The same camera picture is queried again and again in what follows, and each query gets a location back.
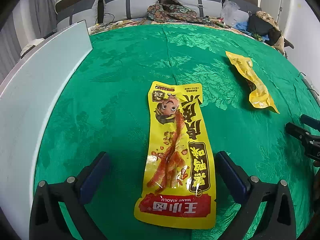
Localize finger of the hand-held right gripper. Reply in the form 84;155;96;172
286;122;320;160
300;114;320;130

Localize blue cloth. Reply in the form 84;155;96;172
235;21;270;42

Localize black charger cable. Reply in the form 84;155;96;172
102;12;118;28

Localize white sheer curtain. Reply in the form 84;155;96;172
0;17;28;85

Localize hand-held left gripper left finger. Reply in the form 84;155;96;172
29;151;111;240

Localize white cloth pile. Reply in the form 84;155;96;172
20;38;45;57

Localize green embossed blanket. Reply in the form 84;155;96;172
34;24;320;240

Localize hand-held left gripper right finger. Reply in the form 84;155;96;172
215;151;297;240

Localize grey curtain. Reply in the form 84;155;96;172
27;0;58;40

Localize yellow cartoon snack packet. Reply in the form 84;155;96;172
134;81;217;230

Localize black bag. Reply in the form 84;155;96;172
247;14;283;47

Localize pile of clothes and bags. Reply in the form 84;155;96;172
255;10;288;55

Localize clear plastic bag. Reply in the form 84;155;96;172
221;1;242;28

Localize white door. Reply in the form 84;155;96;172
260;0;293;45

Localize plain yellow snack packet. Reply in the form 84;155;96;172
225;51;280;115

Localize white storage box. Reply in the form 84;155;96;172
0;20;93;240

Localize floral bed sheet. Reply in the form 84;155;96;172
87;17;275;45

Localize dark floral cloth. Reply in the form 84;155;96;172
147;1;215;25

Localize rimless glasses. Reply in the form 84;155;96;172
299;71;319;93

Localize grey two-tone pillow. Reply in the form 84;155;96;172
56;0;100;32
101;0;160;24
222;0;258;25
166;0;223;18

